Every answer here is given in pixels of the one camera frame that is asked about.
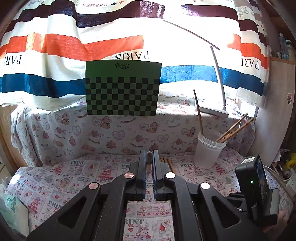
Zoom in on blue cap plastic bottle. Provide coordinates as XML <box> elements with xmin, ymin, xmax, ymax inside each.
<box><xmin>279</xmin><ymin>33</ymin><xmax>288</xmax><ymax>59</ymax></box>

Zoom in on pale green plastic bag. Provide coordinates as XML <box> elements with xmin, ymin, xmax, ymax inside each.
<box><xmin>0</xmin><ymin>192</ymin><xmax>18</xmax><ymax>224</ymax></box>

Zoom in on striped curtain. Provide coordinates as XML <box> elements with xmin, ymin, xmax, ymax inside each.
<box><xmin>0</xmin><ymin>0</ymin><xmax>271</xmax><ymax>108</ymax></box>

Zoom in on person's right hand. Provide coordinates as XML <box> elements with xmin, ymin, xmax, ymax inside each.
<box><xmin>262</xmin><ymin>210</ymin><xmax>287</xmax><ymax>235</ymax></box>

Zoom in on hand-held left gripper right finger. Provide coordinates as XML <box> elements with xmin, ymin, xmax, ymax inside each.
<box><xmin>153</xmin><ymin>150</ymin><xmax>271</xmax><ymax>241</ymax></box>

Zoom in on green checkered box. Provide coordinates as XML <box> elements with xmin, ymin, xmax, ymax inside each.
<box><xmin>85</xmin><ymin>60</ymin><xmax>162</xmax><ymax>116</ymax></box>

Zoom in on white power strip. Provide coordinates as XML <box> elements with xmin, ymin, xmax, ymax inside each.
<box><xmin>285</xmin><ymin>173</ymin><xmax>296</xmax><ymax>194</ymax></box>

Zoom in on light wooden board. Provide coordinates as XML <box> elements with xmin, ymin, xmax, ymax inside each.
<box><xmin>255</xmin><ymin>57</ymin><xmax>296</xmax><ymax>167</ymax></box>

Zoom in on bear print cloth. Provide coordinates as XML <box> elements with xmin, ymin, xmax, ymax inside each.
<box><xmin>10</xmin><ymin>91</ymin><xmax>257</xmax><ymax>167</ymax></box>

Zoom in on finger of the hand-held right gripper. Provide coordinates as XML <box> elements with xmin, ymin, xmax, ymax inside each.
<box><xmin>228</xmin><ymin>192</ymin><xmax>247</xmax><ymax>212</ymax></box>

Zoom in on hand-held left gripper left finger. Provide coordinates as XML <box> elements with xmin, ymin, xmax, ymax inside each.
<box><xmin>26</xmin><ymin>149</ymin><xmax>148</xmax><ymax>241</ymax></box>

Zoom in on white plastic jar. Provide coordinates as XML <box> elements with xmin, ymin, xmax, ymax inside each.
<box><xmin>286</xmin><ymin>39</ymin><xmax>296</xmax><ymax>59</ymax></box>

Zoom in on clear plastic container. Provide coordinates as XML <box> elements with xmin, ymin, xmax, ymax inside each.
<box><xmin>194</xmin><ymin>130</ymin><xmax>227</xmax><ymax>169</ymax></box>

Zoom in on white desk lamp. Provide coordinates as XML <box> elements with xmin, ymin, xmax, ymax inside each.
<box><xmin>163</xmin><ymin>20</ymin><xmax>229</xmax><ymax>117</ymax></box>

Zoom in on strawberry print tablecloth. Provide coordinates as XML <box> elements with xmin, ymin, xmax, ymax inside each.
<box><xmin>5</xmin><ymin>148</ymin><xmax>287</xmax><ymax>241</ymax></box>

